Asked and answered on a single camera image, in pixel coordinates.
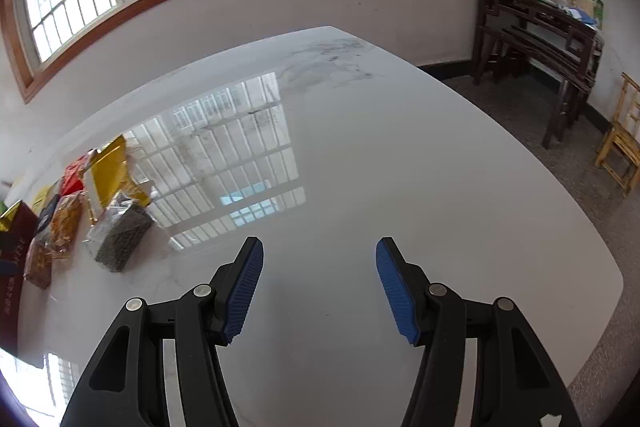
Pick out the clear bag of dark seeds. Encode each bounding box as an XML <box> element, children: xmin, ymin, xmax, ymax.
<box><xmin>82</xmin><ymin>192</ymin><xmax>156</xmax><ymax>273</ymax></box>

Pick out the dark wooden bench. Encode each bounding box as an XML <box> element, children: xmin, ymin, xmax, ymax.
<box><xmin>492</xmin><ymin>27</ymin><xmax>598</xmax><ymax>128</ymax></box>

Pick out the maroon gift box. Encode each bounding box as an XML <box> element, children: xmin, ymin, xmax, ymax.
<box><xmin>0</xmin><ymin>199</ymin><xmax>40</xmax><ymax>278</ymax></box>

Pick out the dark wooden console table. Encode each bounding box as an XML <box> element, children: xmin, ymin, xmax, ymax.
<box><xmin>472</xmin><ymin>0</ymin><xmax>605</xmax><ymax>150</ymax></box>

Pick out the gold foil packet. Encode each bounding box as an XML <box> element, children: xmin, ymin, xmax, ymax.
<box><xmin>82</xmin><ymin>134</ymin><xmax>151</xmax><ymax>223</ymax></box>

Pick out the green box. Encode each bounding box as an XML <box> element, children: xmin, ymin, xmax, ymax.
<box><xmin>580</xmin><ymin>0</ymin><xmax>605</xmax><ymax>30</ymax></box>

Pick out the red snack packet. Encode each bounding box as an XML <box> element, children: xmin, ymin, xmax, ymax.
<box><xmin>60</xmin><ymin>150</ymin><xmax>98</xmax><ymax>196</ymax></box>

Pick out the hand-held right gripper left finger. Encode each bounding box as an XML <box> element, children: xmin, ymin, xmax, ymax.
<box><xmin>60</xmin><ymin>236</ymin><xmax>265</xmax><ymax>427</ymax></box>

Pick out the dark red box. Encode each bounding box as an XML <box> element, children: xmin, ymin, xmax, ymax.
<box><xmin>0</xmin><ymin>276</ymin><xmax>23</xmax><ymax>355</ymax></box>

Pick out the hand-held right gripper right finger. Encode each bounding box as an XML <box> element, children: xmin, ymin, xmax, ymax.
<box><xmin>375</xmin><ymin>237</ymin><xmax>583</xmax><ymax>427</ymax></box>

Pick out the bamboo chair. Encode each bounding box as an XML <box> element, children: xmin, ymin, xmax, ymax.
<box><xmin>595</xmin><ymin>72</ymin><xmax>640</xmax><ymax>198</ymax></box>

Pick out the yellow snack packet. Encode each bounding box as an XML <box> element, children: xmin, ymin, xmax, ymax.
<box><xmin>31</xmin><ymin>184</ymin><xmax>56</xmax><ymax>215</ymax></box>

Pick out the blue cloth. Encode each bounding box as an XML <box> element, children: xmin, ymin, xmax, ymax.
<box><xmin>567</xmin><ymin>7</ymin><xmax>598</xmax><ymax>28</ymax></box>

